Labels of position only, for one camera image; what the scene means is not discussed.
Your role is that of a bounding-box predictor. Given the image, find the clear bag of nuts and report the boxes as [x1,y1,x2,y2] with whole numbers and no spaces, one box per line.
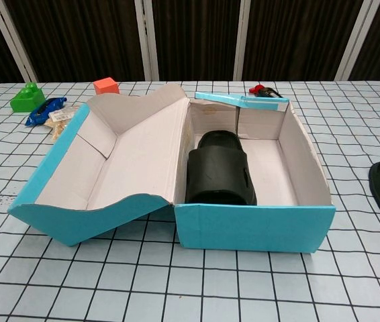
[44,104,84,142]

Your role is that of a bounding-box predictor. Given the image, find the blue snack wrapper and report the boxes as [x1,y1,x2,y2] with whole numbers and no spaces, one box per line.
[25,96,68,127]

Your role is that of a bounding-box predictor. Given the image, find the light blue shoe box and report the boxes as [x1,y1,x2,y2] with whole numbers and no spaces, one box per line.
[7,83,337,257]

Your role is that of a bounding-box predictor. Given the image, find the checked light blue tablecloth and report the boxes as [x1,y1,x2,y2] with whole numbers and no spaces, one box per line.
[0,79,380,322]

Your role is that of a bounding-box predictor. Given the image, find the dark folding screen white frames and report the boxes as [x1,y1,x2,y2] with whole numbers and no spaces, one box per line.
[0,0,380,83]

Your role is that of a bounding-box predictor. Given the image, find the green toy block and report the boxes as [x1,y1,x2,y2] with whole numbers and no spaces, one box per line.
[11,82,46,114]

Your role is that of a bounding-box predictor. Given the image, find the black bottle with red cap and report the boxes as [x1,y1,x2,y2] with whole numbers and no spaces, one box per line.
[248,84,285,100]

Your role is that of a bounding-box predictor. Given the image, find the orange cube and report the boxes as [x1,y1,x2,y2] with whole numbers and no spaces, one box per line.
[93,76,121,96]

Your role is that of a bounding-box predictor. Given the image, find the black slipper with tag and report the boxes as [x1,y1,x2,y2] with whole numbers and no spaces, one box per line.
[185,129,258,206]

